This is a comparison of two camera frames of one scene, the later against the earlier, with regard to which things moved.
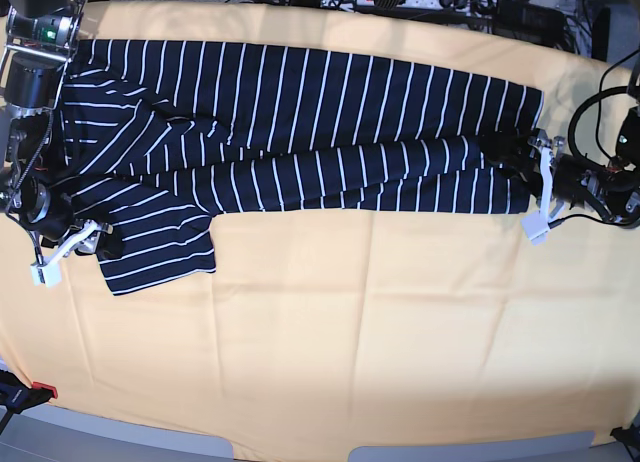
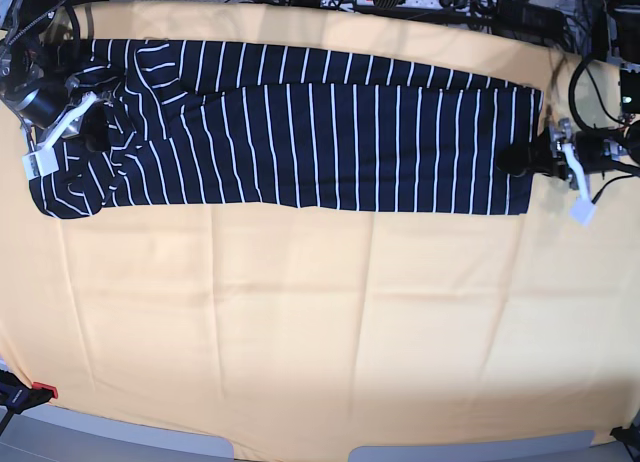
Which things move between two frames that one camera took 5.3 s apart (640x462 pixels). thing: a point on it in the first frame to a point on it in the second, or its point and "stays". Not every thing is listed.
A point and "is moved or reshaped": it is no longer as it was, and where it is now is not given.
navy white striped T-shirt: [159, 139] is moved or reshaped
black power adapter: [524, 19] stays
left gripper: [84, 237] to [55, 110]
